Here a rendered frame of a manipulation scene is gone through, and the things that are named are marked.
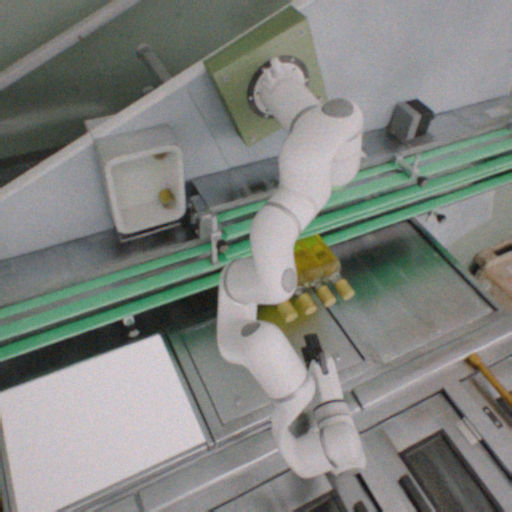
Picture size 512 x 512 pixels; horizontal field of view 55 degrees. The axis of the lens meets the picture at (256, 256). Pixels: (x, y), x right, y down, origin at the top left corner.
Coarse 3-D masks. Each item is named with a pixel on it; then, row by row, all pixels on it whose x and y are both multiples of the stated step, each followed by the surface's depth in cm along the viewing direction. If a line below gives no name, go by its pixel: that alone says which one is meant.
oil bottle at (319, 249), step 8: (304, 240) 135; (312, 240) 135; (320, 240) 135; (312, 248) 133; (320, 248) 133; (328, 248) 133; (320, 256) 131; (328, 256) 131; (320, 264) 130; (328, 264) 129; (336, 264) 130; (328, 272) 129; (336, 272) 129; (328, 280) 131
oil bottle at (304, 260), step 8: (296, 248) 132; (304, 248) 132; (296, 256) 130; (304, 256) 130; (312, 256) 131; (296, 264) 129; (304, 264) 129; (312, 264) 129; (304, 272) 127; (312, 272) 127; (320, 272) 128; (312, 280) 127
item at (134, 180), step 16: (112, 160) 104; (128, 160) 105; (144, 160) 116; (160, 160) 118; (176, 160) 112; (112, 176) 115; (128, 176) 117; (144, 176) 119; (160, 176) 122; (176, 176) 117; (112, 192) 109; (128, 192) 121; (144, 192) 123; (176, 192) 121; (128, 208) 124; (144, 208) 124; (160, 208) 125; (176, 208) 125; (128, 224) 121; (144, 224) 121
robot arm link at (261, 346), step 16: (224, 272) 91; (224, 288) 91; (224, 304) 91; (240, 304) 92; (256, 304) 95; (224, 320) 90; (240, 320) 89; (256, 320) 87; (224, 336) 88; (240, 336) 84; (256, 336) 82; (272, 336) 82; (224, 352) 88; (240, 352) 84; (256, 352) 81; (272, 352) 82; (288, 352) 84; (256, 368) 83; (272, 368) 82; (288, 368) 83; (304, 368) 87; (272, 384) 84; (288, 384) 84
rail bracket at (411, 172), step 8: (400, 152) 141; (392, 160) 142; (400, 160) 140; (416, 160) 134; (408, 168) 137; (416, 168) 136; (408, 176) 138; (416, 176) 136; (424, 176) 135; (424, 184) 135
